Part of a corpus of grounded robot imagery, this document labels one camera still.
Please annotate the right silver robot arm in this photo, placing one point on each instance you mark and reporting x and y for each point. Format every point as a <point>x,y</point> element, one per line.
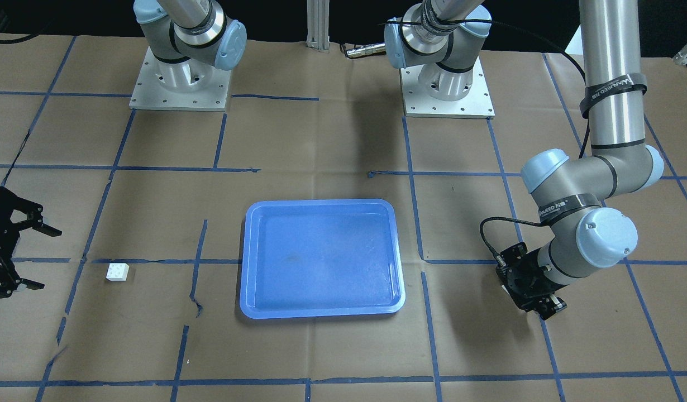
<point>193,48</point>

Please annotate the white block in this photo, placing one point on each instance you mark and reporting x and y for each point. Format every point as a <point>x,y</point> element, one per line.
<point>117,271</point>

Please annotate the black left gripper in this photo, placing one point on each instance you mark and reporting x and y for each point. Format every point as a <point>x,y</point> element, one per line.
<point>524,279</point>

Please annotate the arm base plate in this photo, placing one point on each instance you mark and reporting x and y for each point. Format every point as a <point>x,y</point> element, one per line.
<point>188,86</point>
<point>431,92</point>

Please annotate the metal connector plug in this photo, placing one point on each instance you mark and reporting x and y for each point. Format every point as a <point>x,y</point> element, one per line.
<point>358,52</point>

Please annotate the aluminium frame post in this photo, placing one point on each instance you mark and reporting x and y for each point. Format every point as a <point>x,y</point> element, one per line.
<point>317,23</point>

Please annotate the blue plastic tray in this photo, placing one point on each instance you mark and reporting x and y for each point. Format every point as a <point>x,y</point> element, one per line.
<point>321,258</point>

